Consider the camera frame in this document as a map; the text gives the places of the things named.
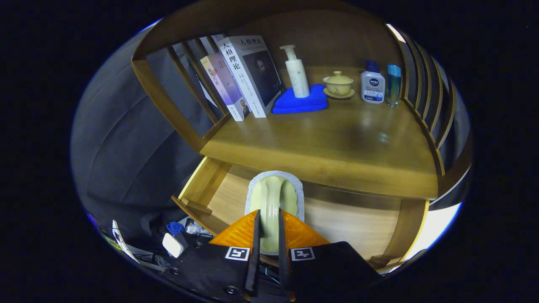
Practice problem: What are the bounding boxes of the yellow lidded tea cup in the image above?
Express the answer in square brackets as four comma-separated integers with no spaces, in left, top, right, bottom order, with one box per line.
[322,71,355,100]

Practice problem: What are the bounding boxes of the wooden drawer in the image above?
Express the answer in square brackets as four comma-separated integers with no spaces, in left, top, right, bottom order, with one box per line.
[171,157,430,270]

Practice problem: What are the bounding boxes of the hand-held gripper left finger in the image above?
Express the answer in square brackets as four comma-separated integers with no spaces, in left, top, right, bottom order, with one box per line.
[168,209,261,303]

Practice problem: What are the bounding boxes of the wooden countertop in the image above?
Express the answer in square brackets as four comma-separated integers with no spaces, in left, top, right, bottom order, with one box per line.
[199,65,439,199]

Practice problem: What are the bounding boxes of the white box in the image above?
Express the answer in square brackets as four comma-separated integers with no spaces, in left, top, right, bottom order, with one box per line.
[400,202,463,263]

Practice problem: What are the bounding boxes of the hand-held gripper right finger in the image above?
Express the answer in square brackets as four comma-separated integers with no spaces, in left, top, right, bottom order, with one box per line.
[278,209,384,297]

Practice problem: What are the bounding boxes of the green-handled scrub brush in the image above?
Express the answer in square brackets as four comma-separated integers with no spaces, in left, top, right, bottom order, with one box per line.
[245,170,305,255]

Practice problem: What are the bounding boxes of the clear plastic wrapper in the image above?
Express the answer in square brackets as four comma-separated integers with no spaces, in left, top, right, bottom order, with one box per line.
[185,221,211,236]

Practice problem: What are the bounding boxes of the white pump bottle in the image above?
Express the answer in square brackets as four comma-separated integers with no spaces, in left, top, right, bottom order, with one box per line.
[280,45,311,98]

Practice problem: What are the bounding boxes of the wooden cabinet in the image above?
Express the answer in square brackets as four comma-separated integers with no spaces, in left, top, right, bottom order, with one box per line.
[131,0,474,211]

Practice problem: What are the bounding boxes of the white power adapter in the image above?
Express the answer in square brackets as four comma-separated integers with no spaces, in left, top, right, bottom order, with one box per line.
[162,232,189,258]

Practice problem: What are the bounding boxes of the purple book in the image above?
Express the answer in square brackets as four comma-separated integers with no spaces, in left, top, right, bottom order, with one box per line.
[200,52,251,122]

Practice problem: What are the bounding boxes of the white lotion bottle blue cap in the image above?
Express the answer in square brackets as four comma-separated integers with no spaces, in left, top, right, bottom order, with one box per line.
[360,60,386,104]

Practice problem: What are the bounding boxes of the white book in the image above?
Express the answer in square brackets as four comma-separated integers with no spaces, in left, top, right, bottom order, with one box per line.
[217,35,285,118]

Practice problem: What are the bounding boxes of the blue folded cloth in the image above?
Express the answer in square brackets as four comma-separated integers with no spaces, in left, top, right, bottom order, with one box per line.
[272,84,329,114]

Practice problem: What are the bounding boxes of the clear blue bottle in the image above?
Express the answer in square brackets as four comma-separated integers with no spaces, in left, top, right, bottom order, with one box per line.
[385,64,402,108]

